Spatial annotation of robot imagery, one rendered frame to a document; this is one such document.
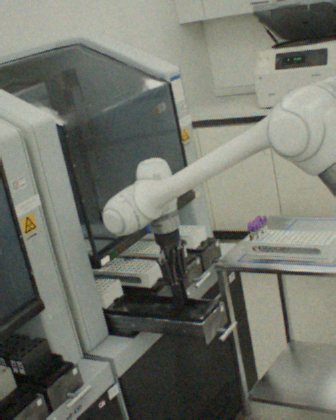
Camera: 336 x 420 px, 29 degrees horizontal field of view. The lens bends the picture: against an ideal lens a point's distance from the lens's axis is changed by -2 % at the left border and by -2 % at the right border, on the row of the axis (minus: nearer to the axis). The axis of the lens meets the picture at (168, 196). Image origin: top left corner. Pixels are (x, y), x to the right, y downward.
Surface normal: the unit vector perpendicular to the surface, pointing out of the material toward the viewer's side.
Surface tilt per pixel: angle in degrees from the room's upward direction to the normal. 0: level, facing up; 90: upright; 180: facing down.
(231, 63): 90
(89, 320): 90
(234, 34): 90
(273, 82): 90
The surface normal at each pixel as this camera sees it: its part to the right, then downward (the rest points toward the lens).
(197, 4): -0.50, 0.35
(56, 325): 0.84, -0.01
